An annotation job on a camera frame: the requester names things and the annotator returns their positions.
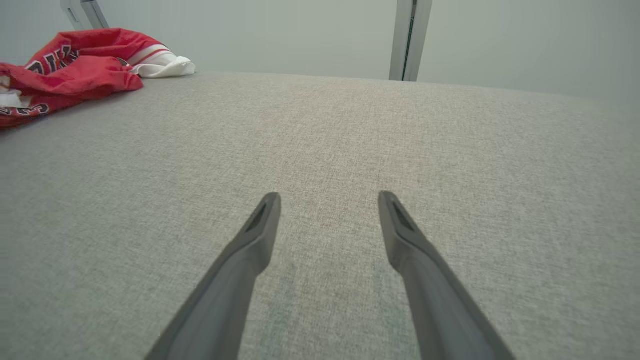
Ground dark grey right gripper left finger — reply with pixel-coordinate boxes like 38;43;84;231
145;192;282;360

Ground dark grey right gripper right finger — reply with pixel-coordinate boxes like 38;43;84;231
378;190;516;360

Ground red shorts with white trim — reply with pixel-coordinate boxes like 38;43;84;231
0;55;146;130

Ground red white-sleeved shirt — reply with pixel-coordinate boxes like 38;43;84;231
25;28;197;80

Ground grey fabric sofa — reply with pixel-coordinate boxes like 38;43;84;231
0;70;640;360

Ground grey partition joint post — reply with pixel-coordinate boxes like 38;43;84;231
389;0;434;82

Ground grey metal wheeled frame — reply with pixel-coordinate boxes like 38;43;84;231
60;0;110;31

